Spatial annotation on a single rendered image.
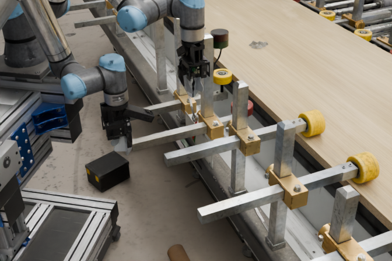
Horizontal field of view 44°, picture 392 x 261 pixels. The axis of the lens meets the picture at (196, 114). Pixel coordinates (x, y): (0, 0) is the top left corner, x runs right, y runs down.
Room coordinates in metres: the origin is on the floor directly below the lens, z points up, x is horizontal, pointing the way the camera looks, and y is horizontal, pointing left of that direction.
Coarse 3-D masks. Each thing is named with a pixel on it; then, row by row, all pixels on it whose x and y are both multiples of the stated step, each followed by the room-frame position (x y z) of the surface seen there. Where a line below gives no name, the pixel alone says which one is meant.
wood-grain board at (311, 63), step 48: (240, 0) 2.62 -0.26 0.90; (288, 0) 2.60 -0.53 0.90; (240, 48) 1.98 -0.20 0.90; (288, 48) 1.97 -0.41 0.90; (336, 48) 1.95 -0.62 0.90; (288, 96) 1.55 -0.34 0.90; (336, 96) 1.54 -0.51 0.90; (384, 96) 1.53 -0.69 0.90; (336, 144) 1.24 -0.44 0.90; (384, 144) 1.23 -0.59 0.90; (384, 192) 1.01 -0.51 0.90
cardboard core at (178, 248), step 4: (176, 244) 1.61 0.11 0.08; (172, 248) 1.59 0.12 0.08; (176, 248) 1.58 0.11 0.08; (180, 248) 1.58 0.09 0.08; (168, 252) 1.58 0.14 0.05; (172, 252) 1.57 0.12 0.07; (176, 252) 1.56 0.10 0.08; (180, 252) 1.56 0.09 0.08; (184, 252) 1.57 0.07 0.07; (172, 256) 1.55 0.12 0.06; (176, 256) 1.54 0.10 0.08; (180, 256) 1.53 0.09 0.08; (184, 256) 1.54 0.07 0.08; (172, 260) 1.53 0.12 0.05; (176, 260) 1.52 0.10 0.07; (180, 260) 1.51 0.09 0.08; (184, 260) 1.51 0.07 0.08; (188, 260) 1.52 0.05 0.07
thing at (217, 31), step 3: (213, 30) 1.51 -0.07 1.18; (216, 30) 1.51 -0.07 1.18; (219, 30) 1.51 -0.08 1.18; (222, 30) 1.51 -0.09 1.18; (225, 30) 1.51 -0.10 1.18; (213, 33) 1.48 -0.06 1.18; (216, 33) 1.48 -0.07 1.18; (219, 33) 1.48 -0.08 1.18; (222, 33) 1.48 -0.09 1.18; (225, 33) 1.48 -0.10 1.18; (216, 42) 1.47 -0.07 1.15; (219, 42) 1.47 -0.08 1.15; (213, 48) 1.48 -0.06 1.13; (213, 51) 1.47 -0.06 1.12; (213, 54) 1.47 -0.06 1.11; (219, 54) 1.50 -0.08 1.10; (213, 57) 1.47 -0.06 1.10; (219, 57) 1.50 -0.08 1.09; (216, 60) 1.50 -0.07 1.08; (213, 66) 1.49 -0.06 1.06; (213, 69) 1.49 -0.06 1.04
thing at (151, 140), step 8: (224, 120) 1.46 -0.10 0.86; (176, 128) 1.41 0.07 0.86; (184, 128) 1.41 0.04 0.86; (192, 128) 1.41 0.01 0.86; (200, 128) 1.41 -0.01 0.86; (224, 128) 1.45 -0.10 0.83; (144, 136) 1.36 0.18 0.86; (152, 136) 1.36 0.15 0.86; (160, 136) 1.36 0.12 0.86; (168, 136) 1.37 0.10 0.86; (176, 136) 1.38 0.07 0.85; (184, 136) 1.39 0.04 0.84; (136, 144) 1.33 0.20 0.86; (144, 144) 1.34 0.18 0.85; (152, 144) 1.35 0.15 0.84
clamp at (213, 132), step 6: (198, 114) 1.49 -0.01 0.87; (204, 120) 1.44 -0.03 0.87; (210, 120) 1.44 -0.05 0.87; (216, 120) 1.44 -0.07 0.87; (210, 126) 1.40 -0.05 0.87; (216, 126) 1.40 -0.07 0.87; (222, 126) 1.41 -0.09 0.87; (210, 132) 1.40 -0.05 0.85; (216, 132) 1.40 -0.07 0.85; (222, 132) 1.41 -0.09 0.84; (210, 138) 1.40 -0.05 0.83; (216, 138) 1.40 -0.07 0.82
